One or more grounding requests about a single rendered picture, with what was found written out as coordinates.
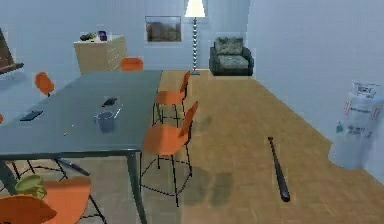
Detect black phone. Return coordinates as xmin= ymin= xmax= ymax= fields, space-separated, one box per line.
xmin=101 ymin=97 xmax=119 ymax=108

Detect beige chest of drawers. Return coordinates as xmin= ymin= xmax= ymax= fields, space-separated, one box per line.
xmin=73 ymin=35 xmax=128 ymax=75

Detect dark small objects cluster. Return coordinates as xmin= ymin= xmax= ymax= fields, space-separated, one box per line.
xmin=79 ymin=32 xmax=98 ymax=42

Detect dark baseball bat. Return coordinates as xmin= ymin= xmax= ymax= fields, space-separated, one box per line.
xmin=267 ymin=136 xmax=291 ymax=203

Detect orange chair black legs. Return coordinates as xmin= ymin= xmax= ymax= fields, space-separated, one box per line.
xmin=34 ymin=71 xmax=56 ymax=98
xmin=0 ymin=194 xmax=58 ymax=224
xmin=139 ymin=100 xmax=200 ymax=208
xmin=152 ymin=70 xmax=192 ymax=128
xmin=119 ymin=57 xmax=144 ymax=72
xmin=41 ymin=176 xmax=108 ymax=224

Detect dark brown wall shelf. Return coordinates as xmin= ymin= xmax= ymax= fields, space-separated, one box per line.
xmin=0 ymin=27 xmax=25 ymax=76

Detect dark green dining table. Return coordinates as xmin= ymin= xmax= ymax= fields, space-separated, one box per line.
xmin=0 ymin=69 xmax=164 ymax=224

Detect green cloth lump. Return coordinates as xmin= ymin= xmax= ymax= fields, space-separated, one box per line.
xmin=15 ymin=175 xmax=48 ymax=200

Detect blue grey mug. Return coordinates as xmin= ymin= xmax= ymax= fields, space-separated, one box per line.
xmin=93 ymin=111 xmax=117 ymax=134

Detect white shade floor lamp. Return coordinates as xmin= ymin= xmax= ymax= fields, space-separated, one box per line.
xmin=184 ymin=0 xmax=207 ymax=76

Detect dark green camouflage armchair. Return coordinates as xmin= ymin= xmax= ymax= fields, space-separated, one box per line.
xmin=208 ymin=36 xmax=255 ymax=77

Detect black tablet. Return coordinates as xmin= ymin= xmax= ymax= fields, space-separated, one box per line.
xmin=19 ymin=110 xmax=44 ymax=122

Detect framed landscape picture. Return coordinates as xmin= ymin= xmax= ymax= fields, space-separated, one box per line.
xmin=144 ymin=15 xmax=183 ymax=43

